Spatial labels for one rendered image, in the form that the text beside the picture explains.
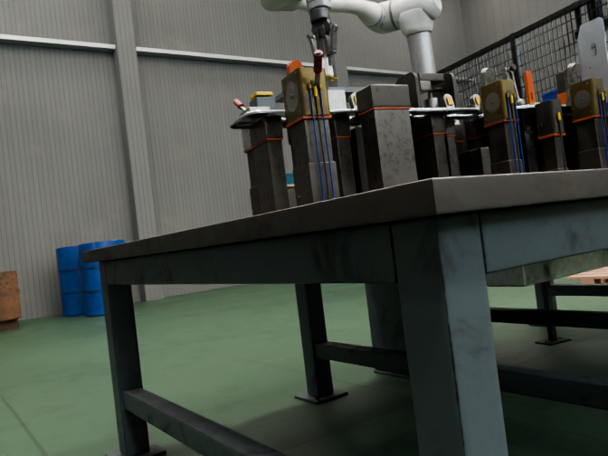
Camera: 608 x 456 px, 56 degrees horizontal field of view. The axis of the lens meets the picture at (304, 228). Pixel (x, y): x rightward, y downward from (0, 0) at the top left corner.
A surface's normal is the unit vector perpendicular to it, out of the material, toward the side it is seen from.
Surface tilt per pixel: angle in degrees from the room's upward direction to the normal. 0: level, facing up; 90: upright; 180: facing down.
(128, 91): 90
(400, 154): 90
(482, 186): 90
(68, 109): 90
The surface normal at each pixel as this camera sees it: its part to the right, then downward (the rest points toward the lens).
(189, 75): 0.56, -0.08
